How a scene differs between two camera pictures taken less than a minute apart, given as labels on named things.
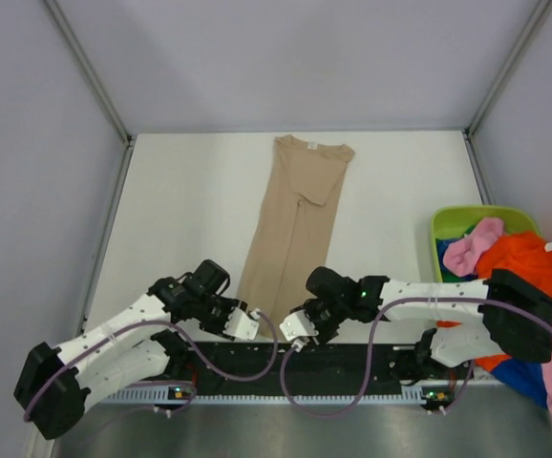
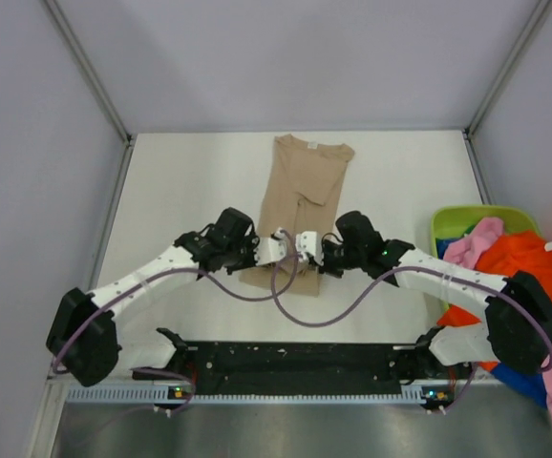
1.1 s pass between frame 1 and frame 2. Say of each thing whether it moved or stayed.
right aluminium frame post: stayed
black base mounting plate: stayed
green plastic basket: stayed
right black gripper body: moved
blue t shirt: stayed
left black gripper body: moved
